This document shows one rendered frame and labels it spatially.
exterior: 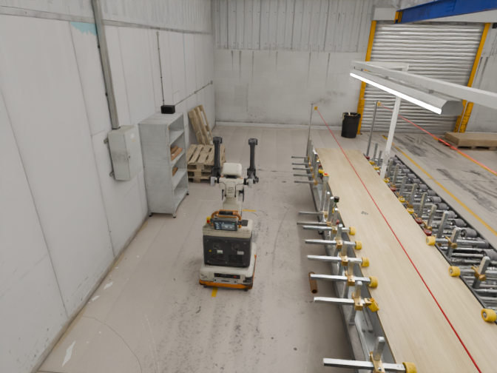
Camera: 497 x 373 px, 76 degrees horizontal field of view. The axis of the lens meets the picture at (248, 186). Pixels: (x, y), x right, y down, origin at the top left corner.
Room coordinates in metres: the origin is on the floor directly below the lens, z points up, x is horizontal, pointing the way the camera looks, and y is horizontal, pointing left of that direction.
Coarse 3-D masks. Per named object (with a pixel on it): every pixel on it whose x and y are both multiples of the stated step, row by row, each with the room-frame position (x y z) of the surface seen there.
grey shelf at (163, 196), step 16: (160, 112) 5.29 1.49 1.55; (176, 112) 5.32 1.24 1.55; (144, 128) 4.52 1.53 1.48; (160, 128) 4.50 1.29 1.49; (176, 128) 5.39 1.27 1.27; (144, 144) 4.52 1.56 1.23; (160, 144) 4.50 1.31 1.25; (176, 144) 5.39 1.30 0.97; (144, 160) 4.52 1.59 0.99; (160, 160) 4.51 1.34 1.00; (176, 160) 4.81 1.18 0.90; (144, 176) 4.53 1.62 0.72; (160, 176) 4.51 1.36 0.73; (176, 176) 5.03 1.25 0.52; (160, 192) 4.51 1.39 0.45; (176, 192) 5.17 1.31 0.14; (160, 208) 4.51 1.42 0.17; (176, 208) 4.60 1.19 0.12
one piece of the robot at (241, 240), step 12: (240, 216) 2.94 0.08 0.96; (204, 228) 2.95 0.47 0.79; (240, 228) 2.93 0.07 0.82; (204, 240) 2.95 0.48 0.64; (216, 240) 2.94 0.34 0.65; (228, 240) 2.93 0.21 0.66; (240, 240) 2.92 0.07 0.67; (204, 252) 2.96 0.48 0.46; (216, 252) 2.94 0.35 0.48; (228, 252) 2.93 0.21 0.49; (240, 252) 2.92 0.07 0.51; (216, 264) 2.97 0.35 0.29; (228, 264) 2.93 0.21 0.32; (240, 264) 2.92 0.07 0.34
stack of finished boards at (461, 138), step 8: (448, 136) 9.16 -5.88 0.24; (456, 136) 8.90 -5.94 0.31; (464, 136) 8.92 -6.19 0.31; (472, 136) 8.94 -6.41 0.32; (480, 136) 8.96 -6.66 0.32; (488, 136) 8.98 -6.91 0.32; (496, 136) 9.00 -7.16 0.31; (464, 144) 8.61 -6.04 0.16; (472, 144) 8.60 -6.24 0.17; (480, 144) 8.59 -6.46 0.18; (488, 144) 8.58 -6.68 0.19; (496, 144) 8.57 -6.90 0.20
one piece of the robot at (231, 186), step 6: (222, 180) 3.29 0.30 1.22; (228, 180) 3.29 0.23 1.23; (234, 180) 3.28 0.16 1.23; (240, 180) 3.28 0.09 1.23; (222, 186) 3.28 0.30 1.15; (228, 186) 3.28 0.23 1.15; (234, 186) 3.27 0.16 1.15; (240, 186) 3.26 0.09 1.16; (228, 192) 3.27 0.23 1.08; (234, 192) 3.26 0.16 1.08; (228, 198) 3.32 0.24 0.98; (234, 198) 3.31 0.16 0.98; (228, 204) 3.33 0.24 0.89; (234, 204) 3.32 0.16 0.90; (240, 204) 3.34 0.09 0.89; (240, 210) 3.34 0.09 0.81
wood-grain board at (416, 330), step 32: (320, 160) 4.95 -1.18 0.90; (352, 160) 4.99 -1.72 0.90; (352, 192) 3.72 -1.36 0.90; (384, 192) 3.74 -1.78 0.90; (352, 224) 2.92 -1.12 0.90; (384, 224) 2.94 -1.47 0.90; (416, 224) 2.95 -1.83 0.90; (384, 256) 2.37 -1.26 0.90; (416, 256) 2.39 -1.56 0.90; (384, 288) 1.96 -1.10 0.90; (416, 288) 1.97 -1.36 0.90; (448, 288) 1.97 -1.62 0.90; (384, 320) 1.63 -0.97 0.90; (416, 320) 1.64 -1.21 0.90; (480, 320) 1.65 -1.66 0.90; (416, 352) 1.39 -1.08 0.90; (448, 352) 1.39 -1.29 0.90; (480, 352) 1.40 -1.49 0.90
